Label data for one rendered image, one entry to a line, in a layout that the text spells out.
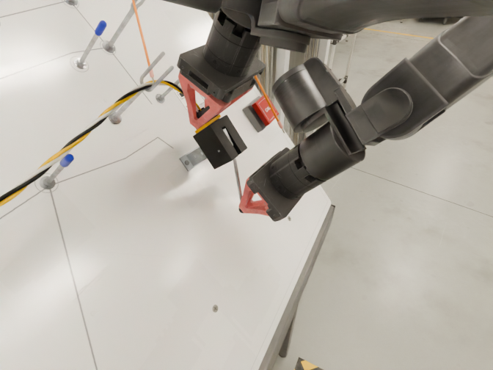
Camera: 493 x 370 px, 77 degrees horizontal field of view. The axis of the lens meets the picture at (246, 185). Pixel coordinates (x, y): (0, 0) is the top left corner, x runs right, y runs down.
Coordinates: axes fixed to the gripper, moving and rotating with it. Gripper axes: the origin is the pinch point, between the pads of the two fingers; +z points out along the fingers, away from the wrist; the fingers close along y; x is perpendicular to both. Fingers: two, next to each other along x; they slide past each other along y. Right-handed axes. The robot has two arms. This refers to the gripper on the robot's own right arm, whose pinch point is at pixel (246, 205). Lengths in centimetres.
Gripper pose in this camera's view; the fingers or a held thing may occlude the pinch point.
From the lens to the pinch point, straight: 47.6
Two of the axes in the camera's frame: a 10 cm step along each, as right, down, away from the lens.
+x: 6.3, 7.7, 0.5
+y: -5.2, 4.7, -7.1
